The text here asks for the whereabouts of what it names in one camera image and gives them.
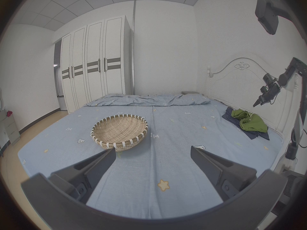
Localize bed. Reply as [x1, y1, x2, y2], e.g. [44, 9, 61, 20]
[18, 58, 292, 219]

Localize round woven basket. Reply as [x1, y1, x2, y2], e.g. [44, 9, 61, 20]
[91, 114, 149, 151]

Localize white wardrobe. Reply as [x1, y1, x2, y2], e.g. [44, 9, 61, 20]
[60, 15, 135, 113]

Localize dark blue printed T-shirt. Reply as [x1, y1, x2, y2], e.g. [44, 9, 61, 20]
[222, 107, 270, 140]

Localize pale blue quilt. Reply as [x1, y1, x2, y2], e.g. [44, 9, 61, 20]
[86, 94, 211, 107]

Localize grey chest of drawers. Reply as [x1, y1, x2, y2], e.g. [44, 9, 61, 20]
[0, 109, 21, 156]

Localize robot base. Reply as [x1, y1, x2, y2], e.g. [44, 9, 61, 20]
[271, 150, 307, 222]

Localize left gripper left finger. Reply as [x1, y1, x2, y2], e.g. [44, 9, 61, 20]
[49, 148, 117, 204]

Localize green shorts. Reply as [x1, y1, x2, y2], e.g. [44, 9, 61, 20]
[231, 109, 268, 133]

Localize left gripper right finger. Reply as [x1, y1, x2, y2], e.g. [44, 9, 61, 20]
[191, 146, 257, 203]

